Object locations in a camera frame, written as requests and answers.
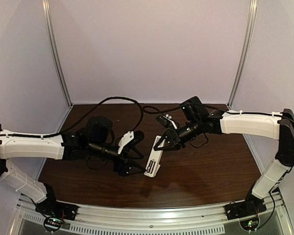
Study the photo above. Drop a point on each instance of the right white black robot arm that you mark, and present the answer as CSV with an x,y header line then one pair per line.
x,y
203,119

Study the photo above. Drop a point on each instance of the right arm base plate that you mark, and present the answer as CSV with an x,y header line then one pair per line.
x,y
235,210

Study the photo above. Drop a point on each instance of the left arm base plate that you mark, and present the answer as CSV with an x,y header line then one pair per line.
x,y
58,209

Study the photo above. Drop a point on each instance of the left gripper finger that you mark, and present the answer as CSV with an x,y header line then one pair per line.
x,y
137,154
134,170

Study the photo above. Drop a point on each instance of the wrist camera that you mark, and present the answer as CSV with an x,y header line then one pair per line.
x,y
130,139
167,122

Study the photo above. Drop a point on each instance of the left aluminium frame post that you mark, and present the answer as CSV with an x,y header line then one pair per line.
x,y
54,52

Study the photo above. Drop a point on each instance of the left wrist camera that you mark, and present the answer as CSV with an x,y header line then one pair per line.
x,y
130,139

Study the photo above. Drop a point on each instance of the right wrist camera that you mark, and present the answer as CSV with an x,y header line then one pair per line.
x,y
167,122

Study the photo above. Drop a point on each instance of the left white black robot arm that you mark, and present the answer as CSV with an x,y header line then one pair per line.
x,y
90,140

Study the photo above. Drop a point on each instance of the front aluminium rail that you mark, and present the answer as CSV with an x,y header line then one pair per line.
x,y
200,220

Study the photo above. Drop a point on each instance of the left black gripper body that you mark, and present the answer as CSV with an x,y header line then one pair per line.
x,y
124,159

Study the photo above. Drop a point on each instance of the aluminium frame post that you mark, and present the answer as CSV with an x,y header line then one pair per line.
x,y
54,52
250,25

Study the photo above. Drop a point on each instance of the right aluminium frame post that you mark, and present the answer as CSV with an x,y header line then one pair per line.
x,y
250,25

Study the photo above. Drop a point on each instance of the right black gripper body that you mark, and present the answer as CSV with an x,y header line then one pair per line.
x,y
171,137

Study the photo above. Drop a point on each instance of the white remote control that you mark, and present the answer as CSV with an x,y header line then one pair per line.
x,y
153,163

